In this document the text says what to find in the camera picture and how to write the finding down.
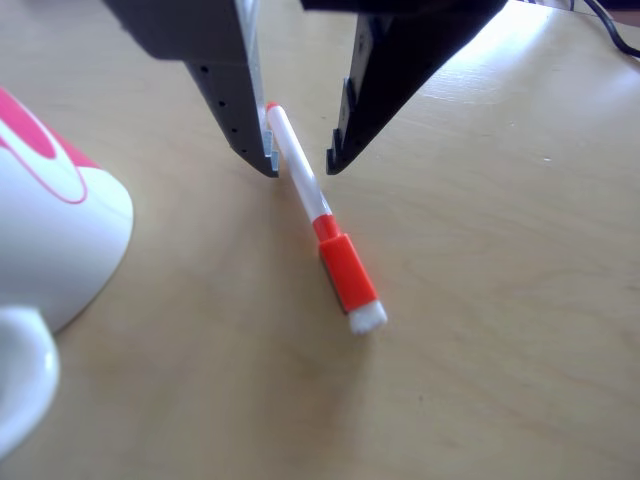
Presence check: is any black cable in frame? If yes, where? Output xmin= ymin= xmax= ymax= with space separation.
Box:
xmin=581 ymin=0 xmax=640 ymax=60

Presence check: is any white mug with pink heart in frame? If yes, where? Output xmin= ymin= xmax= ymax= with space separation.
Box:
xmin=0 ymin=86 xmax=136 ymax=469

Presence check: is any white marker with red cap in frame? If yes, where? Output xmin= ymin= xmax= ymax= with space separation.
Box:
xmin=264 ymin=100 xmax=390 ymax=336

